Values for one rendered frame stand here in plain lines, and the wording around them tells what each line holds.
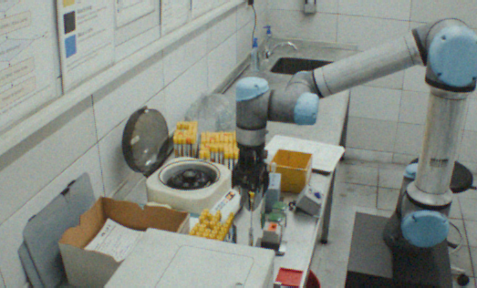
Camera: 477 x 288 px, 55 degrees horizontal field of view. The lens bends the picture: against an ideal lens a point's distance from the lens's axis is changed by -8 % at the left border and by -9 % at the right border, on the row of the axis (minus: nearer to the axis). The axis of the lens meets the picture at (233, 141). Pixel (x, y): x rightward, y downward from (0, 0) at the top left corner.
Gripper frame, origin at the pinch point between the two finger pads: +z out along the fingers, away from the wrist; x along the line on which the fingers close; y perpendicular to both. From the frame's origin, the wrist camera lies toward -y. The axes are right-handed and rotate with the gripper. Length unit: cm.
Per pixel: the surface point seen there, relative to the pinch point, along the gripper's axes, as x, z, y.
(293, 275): 13.2, 17.9, 4.8
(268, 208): 0.0, 15.7, -23.6
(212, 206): -15.8, 11.6, -13.9
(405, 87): 58, 43, -246
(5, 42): -50, -49, 26
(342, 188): 19, 106, -198
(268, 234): 4.1, 11.9, -4.3
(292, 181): 5.1, 13.6, -38.7
